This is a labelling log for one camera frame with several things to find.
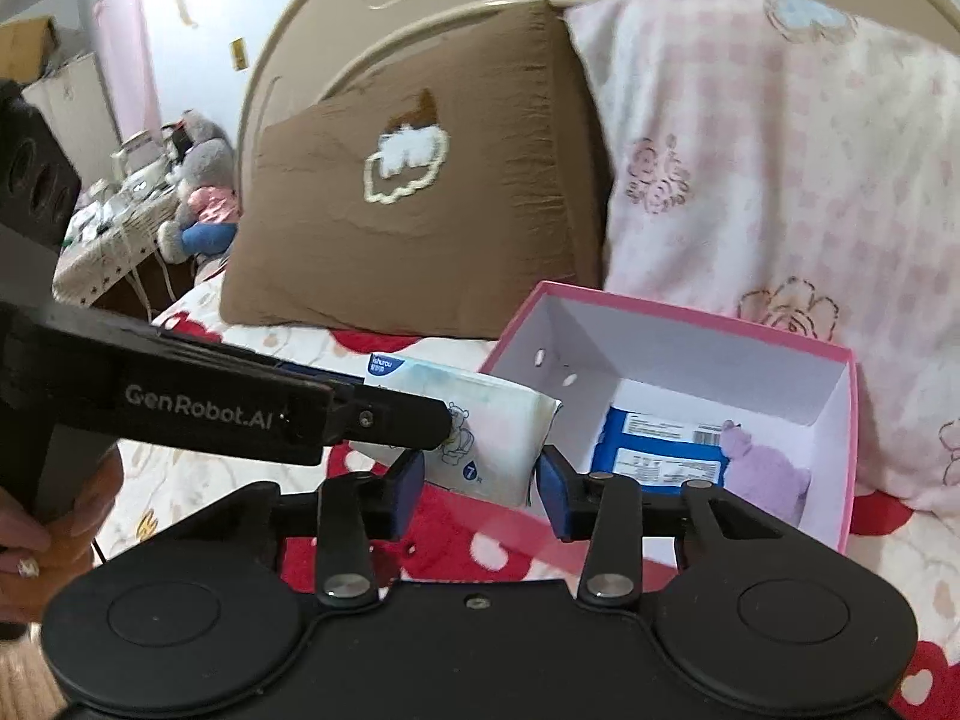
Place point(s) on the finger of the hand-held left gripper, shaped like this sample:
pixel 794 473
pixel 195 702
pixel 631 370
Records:
pixel 322 375
pixel 397 420

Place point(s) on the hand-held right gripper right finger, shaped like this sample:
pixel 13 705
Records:
pixel 551 495

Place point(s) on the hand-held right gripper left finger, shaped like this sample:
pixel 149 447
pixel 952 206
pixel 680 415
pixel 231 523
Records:
pixel 409 491

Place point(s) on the white wet wipes packet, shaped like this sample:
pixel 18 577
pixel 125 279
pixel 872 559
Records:
pixel 495 420

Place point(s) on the blue wet wipes packet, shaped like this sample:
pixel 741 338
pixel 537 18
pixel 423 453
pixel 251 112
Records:
pixel 645 457

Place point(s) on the pink cardboard box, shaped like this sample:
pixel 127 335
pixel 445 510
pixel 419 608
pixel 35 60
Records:
pixel 675 345

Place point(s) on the purple plush toy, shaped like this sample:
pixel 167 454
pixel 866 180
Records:
pixel 765 472

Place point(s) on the person's left hand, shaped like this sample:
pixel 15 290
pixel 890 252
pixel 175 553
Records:
pixel 67 540

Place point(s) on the red and white printed bedsheet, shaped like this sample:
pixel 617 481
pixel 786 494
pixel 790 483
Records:
pixel 187 480

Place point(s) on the table with patterned cloth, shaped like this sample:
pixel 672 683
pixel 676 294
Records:
pixel 112 240

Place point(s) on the brown pillow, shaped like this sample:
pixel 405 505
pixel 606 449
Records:
pixel 450 240

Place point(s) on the grey plush toy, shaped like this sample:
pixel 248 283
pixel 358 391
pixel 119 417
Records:
pixel 202 165

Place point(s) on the white jar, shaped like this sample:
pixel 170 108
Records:
pixel 133 154

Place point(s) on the white cabinet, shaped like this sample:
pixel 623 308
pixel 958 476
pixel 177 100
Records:
pixel 75 105

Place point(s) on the pink hanging cloth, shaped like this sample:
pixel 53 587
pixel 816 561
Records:
pixel 127 37

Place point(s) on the brown cardboard box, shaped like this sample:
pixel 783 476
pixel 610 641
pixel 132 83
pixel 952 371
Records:
pixel 26 45

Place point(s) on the pink checked floral pillow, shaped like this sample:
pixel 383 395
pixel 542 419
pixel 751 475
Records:
pixel 787 165

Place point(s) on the yellow wall tag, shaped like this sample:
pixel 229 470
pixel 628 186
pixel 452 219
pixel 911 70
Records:
pixel 238 54

